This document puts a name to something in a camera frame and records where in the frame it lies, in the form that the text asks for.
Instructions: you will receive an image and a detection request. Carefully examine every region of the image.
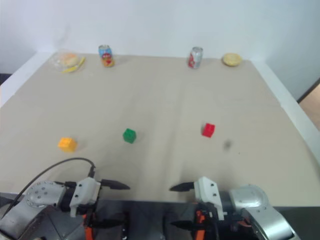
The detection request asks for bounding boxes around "blue drink can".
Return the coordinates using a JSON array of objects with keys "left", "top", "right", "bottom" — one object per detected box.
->
[{"left": 98, "top": 44, "right": 113, "bottom": 60}]

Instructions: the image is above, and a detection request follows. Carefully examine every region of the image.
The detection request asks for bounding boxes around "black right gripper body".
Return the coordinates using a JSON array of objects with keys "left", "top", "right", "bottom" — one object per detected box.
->
[{"left": 192, "top": 201, "right": 221, "bottom": 236}]

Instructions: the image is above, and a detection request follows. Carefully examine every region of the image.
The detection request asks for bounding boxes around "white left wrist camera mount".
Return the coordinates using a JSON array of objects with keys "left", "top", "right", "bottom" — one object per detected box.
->
[{"left": 69, "top": 177, "right": 102, "bottom": 218}]

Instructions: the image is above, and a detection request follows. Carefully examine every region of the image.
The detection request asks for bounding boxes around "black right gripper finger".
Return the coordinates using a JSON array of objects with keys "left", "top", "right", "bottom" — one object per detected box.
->
[
  {"left": 170, "top": 219, "right": 196, "bottom": 231},
  {"left": 169, "top": 182, "right": 195, "bottom": 193}
]

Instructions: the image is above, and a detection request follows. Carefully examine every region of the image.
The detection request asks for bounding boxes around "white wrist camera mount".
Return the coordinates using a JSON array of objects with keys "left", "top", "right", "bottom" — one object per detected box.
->
[
  {"left": 192, "top": 176, "right": 228, "bottom": 221},
  {"left": 69, "top": 177, "right": 102, "bottom": 218}
]

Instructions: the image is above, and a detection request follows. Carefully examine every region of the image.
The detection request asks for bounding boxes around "green cube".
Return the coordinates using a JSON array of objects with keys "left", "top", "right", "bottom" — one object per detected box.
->
[{"left": 122, "top": 127, "right": 138, "bottom": 145}]

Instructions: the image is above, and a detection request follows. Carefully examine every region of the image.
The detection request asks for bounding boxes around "red and silver drink can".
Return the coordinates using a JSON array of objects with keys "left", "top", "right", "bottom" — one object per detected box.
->
[{"left": 187, "top": 46, "right": 204, "bottom": 70}]

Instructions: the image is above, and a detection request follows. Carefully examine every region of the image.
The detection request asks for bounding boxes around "beige table cloth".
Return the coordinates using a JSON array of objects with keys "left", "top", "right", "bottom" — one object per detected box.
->
[{"left": 0, "top": 51, "right": 320, "bottom": 208}]

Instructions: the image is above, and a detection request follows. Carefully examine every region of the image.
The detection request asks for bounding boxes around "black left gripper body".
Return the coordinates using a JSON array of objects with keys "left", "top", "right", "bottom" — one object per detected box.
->
[{"left": 78, "top": 186, "right": 106, "bottom": 228}]

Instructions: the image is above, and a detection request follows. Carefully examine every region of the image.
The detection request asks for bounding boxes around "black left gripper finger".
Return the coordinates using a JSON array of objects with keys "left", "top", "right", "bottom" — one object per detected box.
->
[
  {"left": 100, "top": 178, "right": 131, "bottom": 191},
  {"left": 93, "top": 216, "right": 126, "bottom": 229}
]

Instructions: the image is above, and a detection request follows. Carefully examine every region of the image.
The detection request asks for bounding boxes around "red cube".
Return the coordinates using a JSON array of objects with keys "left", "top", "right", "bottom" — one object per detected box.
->
[{"left": 201, "top": 122, "right": 216, "bottom": 139}]

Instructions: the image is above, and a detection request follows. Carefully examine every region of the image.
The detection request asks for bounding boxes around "round yellow bun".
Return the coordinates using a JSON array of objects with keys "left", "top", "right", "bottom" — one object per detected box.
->
[{"left": 221, "top": 52, "right": 243, "bottom": 68}]

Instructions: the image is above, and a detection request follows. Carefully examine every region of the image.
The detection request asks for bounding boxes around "yellow cube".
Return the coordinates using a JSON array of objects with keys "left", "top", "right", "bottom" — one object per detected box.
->
[{"left": 57, "top": 136, "right": 78, "bottom": 154}]

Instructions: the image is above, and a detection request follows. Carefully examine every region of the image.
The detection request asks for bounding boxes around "burger in clear wrap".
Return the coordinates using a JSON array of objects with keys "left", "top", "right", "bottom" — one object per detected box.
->
[{"left": 51, "top": 48, "right": 83, "bottom": 73}]

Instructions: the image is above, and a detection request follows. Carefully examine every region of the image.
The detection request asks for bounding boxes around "yellow banana peel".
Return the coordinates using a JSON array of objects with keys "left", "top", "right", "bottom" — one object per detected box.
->
[{"left": 61, "top": 56, "right": 87, "bottom": 75}]

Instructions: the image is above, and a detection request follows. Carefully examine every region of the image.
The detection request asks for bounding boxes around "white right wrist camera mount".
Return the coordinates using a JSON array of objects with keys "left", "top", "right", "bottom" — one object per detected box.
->
[{"left": 192, "top": 176, "right": 228, "bottom": 221}]

